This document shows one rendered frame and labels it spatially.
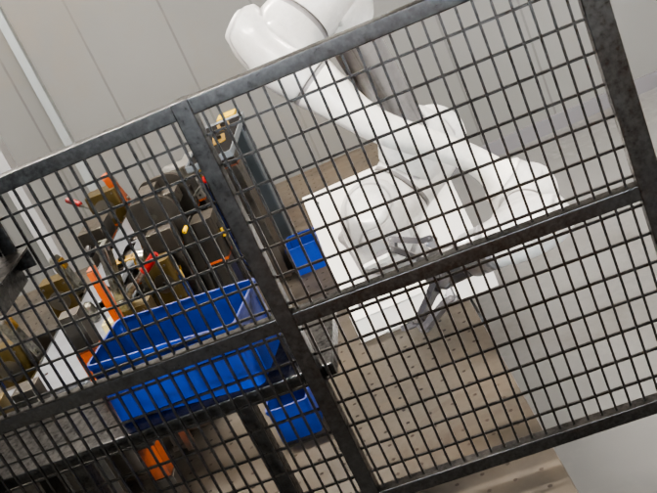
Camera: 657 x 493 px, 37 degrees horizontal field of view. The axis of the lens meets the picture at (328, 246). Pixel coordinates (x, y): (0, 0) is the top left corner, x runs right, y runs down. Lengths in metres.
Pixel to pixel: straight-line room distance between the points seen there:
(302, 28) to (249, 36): 0.09
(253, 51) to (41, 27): 3.20
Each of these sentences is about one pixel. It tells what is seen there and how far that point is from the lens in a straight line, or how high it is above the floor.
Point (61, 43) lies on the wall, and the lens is 4.90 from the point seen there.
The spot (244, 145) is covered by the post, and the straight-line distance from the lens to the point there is 3.08.
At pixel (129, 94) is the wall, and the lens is 4.91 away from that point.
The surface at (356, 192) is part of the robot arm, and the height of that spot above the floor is 1.09.
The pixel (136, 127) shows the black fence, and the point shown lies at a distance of 1.52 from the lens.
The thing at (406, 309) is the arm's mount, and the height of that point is 0.74.
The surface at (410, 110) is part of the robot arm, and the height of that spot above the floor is 1.22.
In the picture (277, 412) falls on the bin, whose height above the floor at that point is 0.78.
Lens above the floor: 1.82
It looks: 22 degrees down
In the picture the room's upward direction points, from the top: 25 degrees counter-clockwise
